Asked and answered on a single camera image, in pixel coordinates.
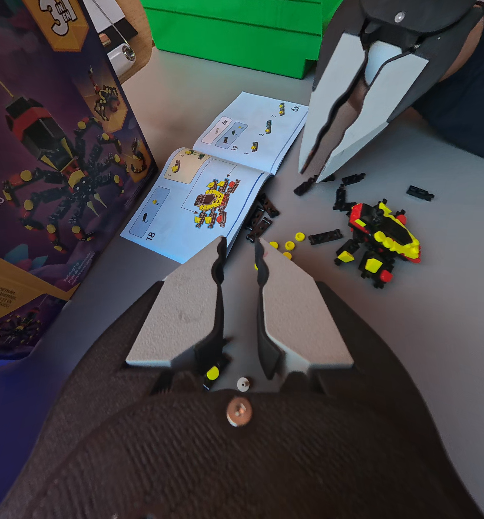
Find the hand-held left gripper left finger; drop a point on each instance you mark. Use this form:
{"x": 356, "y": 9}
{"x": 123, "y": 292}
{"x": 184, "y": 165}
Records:
{"x": 173, "y": 316}

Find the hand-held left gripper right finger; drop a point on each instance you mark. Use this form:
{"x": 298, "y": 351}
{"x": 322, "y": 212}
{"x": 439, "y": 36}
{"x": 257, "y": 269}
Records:
{"x": 303, "y": 320}

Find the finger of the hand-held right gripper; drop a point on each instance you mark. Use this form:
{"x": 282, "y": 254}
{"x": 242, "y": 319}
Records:
{"x": 396, "y": 93}
{"x": 333, "y": 85}

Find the small black lego plate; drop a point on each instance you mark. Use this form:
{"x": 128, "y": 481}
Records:
{"x": 353, "y": 179}
{"x": 420, "y": 193}
{"x": 339, "y": 198}
{"x": 305, "y": 187}

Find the person's right forearm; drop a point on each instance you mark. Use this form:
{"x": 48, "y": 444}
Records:
{"x": 471, "y": 44}

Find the black lego piece yellow studs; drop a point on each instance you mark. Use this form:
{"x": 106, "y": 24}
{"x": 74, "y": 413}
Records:
{"x": 212, "y": 372}

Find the scattered yellow round lego studs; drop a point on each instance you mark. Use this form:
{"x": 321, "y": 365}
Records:
{"x": 300, "y": 236}

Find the long black lego plate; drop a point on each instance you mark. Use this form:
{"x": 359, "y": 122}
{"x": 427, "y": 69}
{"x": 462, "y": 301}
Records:
{"x": 325, "y": 237}

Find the lego instruction booklet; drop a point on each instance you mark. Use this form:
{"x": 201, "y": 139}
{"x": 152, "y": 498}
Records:
{"x": 242, "y": 133}

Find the cluster of black lego plates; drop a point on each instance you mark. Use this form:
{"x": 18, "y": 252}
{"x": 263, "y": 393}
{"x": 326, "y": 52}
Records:
{"x": 266, "y": 211}

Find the red black yellow lego model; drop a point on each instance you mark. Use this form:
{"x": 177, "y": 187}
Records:
{"x": 388, "y": 235}

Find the purple yellow lego set box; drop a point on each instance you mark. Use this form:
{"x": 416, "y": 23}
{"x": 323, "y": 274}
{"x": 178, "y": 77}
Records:
{"x": 63, "y": 162}

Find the person's dark blue clothing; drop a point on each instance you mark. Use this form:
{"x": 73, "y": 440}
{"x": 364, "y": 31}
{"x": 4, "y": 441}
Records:
{"x": 469, "y": 105}

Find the green plastic bin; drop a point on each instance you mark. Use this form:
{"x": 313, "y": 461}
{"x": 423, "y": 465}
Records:
{"x": 225, "y": 32}

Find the wooden instruction board stand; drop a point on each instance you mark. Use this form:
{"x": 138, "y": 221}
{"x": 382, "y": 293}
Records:
{"x": 144, "y": 56}

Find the printed instruction sheet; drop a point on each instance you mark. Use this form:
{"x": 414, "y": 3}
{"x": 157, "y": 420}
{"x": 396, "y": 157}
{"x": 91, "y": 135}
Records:
{"x": 96, "y": 10}

